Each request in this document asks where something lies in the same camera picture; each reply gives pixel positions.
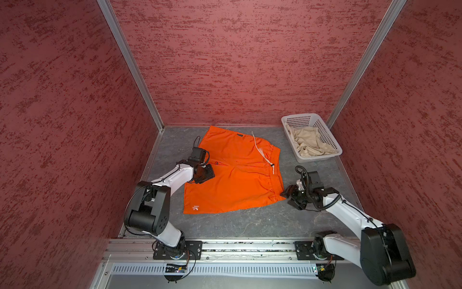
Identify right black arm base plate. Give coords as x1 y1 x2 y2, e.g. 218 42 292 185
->
294 240 344 261

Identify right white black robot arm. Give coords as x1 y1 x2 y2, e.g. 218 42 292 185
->
281 166 416 286

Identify orange shorts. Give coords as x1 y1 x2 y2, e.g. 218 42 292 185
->
184 126 284 214

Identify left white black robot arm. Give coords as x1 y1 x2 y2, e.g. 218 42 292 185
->
124 147 215 260

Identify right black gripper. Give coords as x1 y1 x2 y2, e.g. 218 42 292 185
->
279 184 312 209

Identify left small circuit board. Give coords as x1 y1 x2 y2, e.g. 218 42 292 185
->
165 264 188 274

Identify white slotted cable duct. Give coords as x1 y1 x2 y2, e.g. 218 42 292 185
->
111 263 317 278

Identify beige shorts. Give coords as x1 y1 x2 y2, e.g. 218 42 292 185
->
286 125 337 158

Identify white plastic laundry basket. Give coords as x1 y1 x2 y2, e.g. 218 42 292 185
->
281 113 343 163

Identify left aluminium corner post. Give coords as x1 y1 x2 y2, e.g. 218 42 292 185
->
97 0 164 133

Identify aluminium corner post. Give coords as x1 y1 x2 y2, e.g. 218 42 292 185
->
327 0 407 129
97 0 164 133

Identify aluminium front rail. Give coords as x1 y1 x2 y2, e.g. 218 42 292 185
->
102 238 350 264

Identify right small circuit board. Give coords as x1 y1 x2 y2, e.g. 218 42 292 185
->
316 264 333 275

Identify right aluminium corner post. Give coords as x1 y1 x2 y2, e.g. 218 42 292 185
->
327 0 407 129

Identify small circuit board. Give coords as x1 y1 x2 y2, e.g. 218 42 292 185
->
165 264 188 274
316 264 333 275

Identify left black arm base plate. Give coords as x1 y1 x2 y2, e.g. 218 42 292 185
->
153 240 203 261

